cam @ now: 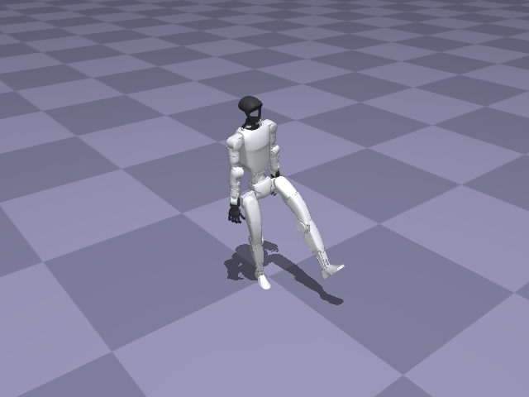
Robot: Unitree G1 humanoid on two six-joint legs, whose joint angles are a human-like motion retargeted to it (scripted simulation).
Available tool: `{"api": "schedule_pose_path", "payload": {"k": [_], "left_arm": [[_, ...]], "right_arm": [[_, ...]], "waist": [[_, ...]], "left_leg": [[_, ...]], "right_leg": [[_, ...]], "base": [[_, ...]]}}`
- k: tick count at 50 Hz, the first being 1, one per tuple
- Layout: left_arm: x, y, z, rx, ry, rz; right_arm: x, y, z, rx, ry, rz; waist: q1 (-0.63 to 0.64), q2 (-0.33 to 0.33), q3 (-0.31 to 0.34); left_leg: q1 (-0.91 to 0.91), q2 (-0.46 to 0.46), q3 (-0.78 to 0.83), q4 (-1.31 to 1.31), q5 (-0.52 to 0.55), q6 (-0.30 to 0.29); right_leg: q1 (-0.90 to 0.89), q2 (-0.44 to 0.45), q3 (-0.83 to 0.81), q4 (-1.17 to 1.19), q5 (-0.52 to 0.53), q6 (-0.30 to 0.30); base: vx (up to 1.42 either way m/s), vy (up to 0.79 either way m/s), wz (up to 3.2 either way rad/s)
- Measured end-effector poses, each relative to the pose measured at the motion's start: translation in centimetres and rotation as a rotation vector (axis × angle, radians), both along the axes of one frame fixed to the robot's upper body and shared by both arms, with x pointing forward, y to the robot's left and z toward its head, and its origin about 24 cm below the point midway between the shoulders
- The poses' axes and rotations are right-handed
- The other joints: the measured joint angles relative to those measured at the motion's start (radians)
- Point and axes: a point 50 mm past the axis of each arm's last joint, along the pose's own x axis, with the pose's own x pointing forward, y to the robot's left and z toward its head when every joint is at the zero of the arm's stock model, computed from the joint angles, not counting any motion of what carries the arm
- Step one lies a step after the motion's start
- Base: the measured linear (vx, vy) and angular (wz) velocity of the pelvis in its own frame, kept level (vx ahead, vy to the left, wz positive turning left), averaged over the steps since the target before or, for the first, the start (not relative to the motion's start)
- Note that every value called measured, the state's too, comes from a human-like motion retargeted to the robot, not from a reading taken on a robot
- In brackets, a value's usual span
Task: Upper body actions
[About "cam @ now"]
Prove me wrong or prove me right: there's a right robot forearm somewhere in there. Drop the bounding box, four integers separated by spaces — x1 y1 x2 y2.
229 170 241 205

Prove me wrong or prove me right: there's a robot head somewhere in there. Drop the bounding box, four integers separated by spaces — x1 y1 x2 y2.
238 96 263 130

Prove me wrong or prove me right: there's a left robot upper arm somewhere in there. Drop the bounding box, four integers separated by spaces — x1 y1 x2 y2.
263 119 280 157

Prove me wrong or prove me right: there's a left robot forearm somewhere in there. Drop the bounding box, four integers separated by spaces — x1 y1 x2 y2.
269 153 280 177

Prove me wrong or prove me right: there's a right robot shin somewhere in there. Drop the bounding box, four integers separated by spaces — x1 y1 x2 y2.
248 236 264 276

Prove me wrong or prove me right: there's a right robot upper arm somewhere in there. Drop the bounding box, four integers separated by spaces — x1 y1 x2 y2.
226 133 244 179

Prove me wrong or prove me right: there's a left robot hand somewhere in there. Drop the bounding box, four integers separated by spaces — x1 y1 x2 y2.
270 171 279 196

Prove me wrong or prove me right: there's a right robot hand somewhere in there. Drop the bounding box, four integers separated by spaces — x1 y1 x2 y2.
228 199 245 223

